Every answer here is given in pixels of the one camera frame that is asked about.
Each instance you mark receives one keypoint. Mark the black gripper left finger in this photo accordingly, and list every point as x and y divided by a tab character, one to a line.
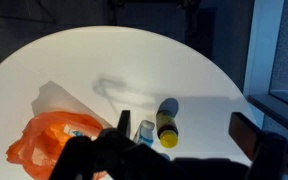
84	156

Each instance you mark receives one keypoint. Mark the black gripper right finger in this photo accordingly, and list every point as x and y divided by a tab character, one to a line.
267	153

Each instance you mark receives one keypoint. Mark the orange plastic bag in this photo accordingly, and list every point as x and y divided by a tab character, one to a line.
40	143

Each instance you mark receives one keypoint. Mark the amber bottle yellow cap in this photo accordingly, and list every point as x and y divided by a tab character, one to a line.
166	123

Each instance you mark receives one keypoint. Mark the small blue box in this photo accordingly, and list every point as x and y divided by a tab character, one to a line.
144	133

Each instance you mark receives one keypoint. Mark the round white table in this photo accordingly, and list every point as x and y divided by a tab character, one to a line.
264	50

